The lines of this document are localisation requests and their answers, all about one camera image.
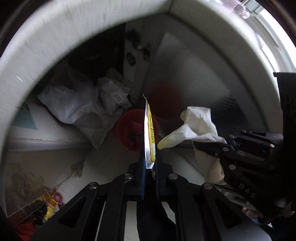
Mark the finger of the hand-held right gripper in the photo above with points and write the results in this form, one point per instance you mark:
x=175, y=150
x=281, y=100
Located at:
x=256, y=139
x=231, y=157

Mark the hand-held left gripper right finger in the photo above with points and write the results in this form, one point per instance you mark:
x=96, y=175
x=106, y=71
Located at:
x=159, y=180

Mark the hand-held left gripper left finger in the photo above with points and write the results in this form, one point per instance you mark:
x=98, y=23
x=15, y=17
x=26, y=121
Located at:
x=141, y=180

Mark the white tissue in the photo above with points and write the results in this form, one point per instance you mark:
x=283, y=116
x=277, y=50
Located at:
x=198, y=125

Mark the yellow foil sachet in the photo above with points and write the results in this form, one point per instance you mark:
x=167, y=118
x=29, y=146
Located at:
x=149, y=134

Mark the red plastic bin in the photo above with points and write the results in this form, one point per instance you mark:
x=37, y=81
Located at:
x=127, y=129

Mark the mesh net bag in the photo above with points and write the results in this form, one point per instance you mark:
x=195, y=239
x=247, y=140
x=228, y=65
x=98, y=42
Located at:
x=77, y=169

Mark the crumpled white plastic bag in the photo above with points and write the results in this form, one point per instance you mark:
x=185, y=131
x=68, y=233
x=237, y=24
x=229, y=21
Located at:
x=113, y=92

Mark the yellow plastic bag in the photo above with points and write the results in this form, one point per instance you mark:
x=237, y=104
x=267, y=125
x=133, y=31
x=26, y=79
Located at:
x=49, y=205

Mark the clear plastic bag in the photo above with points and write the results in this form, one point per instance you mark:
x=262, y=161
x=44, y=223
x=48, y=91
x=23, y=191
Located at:
x=69, y=104

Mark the teal cardboard piece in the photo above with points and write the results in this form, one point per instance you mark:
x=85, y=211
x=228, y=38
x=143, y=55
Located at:
x=24, y=119

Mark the window frame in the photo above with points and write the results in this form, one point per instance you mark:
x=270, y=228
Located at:
x=277, y=41

